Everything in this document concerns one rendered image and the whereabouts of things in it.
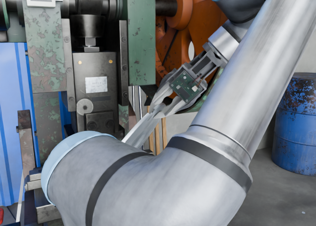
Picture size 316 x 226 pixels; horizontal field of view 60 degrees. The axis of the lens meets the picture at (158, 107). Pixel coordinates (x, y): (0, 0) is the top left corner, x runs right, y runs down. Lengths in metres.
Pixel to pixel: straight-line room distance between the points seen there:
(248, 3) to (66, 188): 0.39
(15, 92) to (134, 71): 1.34
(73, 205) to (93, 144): 0.07
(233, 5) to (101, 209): 0.39
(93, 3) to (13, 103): 1.35
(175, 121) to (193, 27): 1.60
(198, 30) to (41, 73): 0.55
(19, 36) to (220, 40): 0.73
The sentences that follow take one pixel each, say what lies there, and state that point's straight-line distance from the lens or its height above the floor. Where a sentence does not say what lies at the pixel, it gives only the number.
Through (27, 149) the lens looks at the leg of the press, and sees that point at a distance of 1.30.
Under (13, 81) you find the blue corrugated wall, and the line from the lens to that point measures 2.13.
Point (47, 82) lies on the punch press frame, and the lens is 0.87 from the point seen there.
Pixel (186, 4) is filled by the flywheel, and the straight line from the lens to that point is 1.06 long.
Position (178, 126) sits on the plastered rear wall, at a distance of 2.58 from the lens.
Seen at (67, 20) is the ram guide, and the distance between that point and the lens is 0.88.
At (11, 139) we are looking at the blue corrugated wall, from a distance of 2.22.
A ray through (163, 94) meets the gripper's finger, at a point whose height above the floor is 1.09.
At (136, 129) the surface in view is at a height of 1.03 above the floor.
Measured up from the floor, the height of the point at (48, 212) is 0.68.
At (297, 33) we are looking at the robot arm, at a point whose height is 1.22.
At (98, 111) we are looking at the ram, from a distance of 0.94.
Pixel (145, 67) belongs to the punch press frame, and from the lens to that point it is 0.93.
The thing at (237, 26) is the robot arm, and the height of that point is 1.24.
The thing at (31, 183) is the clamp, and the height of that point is 0.73.
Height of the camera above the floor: 1.21
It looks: 14 degrees down
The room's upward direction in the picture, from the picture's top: straight up
